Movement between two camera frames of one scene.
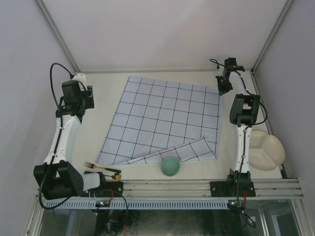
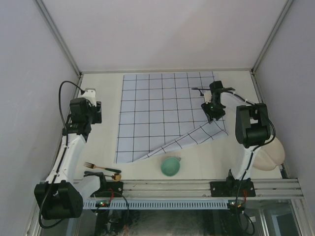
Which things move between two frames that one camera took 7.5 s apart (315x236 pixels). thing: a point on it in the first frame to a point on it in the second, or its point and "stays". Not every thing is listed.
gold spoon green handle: (115, 177) stays
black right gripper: (222, 90) to (210, 115)
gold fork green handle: (94, 166) stays
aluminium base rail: (167, 188) stays
